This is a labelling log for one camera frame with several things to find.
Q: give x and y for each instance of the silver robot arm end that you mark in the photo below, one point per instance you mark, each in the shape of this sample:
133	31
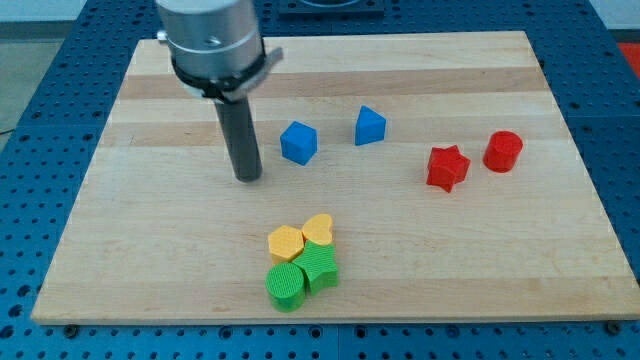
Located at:
216	46

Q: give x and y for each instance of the green star block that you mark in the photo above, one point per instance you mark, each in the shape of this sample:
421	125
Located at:
319	266

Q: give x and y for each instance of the red star block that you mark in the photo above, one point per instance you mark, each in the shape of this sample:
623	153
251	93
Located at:
447	167

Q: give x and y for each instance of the blue cube block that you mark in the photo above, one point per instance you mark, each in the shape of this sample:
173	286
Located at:
299	143

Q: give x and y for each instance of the yellow heart block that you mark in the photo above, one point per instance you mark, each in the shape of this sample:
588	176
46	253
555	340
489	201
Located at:
319	229

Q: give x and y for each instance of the yellow hexagon block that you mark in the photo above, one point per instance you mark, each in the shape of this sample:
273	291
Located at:
285	243

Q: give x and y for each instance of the blue triangular prism block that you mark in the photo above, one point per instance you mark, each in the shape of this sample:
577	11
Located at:
370	127

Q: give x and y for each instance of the wooden board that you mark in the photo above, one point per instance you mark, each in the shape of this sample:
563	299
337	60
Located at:
161	232

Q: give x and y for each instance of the green cylinder block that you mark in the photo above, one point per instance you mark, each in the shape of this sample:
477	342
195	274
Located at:
285	285

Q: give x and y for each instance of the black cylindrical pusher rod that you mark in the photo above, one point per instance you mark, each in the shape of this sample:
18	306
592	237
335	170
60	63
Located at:
237	126

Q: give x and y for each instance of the red cylinder block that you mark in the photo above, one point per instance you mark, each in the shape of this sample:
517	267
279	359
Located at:
502	151

